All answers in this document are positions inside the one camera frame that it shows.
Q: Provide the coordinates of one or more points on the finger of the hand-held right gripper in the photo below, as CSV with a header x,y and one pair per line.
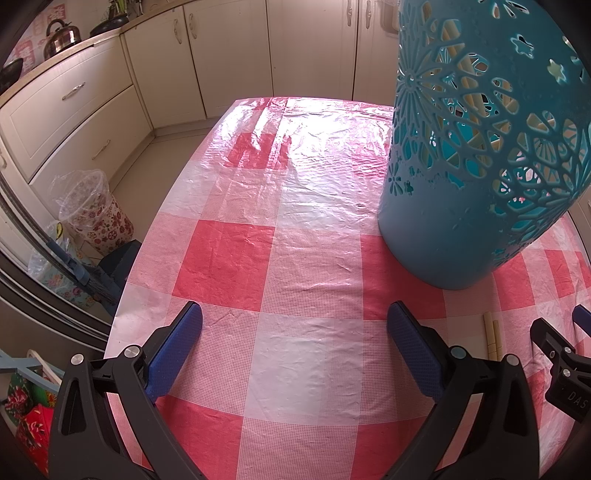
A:
x,y
583,317
551,344

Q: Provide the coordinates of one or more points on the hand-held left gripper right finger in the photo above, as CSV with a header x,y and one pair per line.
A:
x,y
415,355

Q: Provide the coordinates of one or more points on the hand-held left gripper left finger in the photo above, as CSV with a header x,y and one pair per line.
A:
x,y
178,350

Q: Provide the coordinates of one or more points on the teal perforated plastic basket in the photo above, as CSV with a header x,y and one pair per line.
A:
x,y
425,240

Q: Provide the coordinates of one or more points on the dark stool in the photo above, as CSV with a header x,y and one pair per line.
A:
x,y
120,263

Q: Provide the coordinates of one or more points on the pink checked plastic tablecloth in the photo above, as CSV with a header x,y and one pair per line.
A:
x,y
304,277

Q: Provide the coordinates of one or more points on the floral trash bin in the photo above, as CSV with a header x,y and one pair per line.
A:
x,y
106,226

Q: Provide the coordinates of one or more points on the floral plastic bag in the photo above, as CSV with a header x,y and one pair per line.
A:
x,y
51,277

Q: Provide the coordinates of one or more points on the grey refrigerator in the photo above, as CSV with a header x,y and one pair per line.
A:
x,y
27,300

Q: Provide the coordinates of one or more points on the red floral bag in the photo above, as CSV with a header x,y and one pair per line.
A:
x,y
32,424

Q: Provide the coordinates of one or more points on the cream drawer cabinet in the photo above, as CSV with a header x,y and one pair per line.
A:
x,y
69,115

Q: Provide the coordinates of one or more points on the cream door cabinets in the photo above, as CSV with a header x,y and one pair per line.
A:
x,y
231,55

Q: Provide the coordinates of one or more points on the black frying pan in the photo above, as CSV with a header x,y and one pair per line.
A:
x,y
10,71

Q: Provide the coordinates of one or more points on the steel kettle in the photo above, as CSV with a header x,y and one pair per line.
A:
x,y
62,39

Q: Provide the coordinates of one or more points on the black wok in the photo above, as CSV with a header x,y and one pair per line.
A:
x,y
111,24

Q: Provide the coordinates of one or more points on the green potted plant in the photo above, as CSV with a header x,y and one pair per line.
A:
x,y
122,7

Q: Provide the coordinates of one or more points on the blue-grey chair frame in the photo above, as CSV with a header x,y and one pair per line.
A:
x,y
23,364

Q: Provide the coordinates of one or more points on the pink wall stickers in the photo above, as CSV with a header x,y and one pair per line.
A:
x,y
46,18

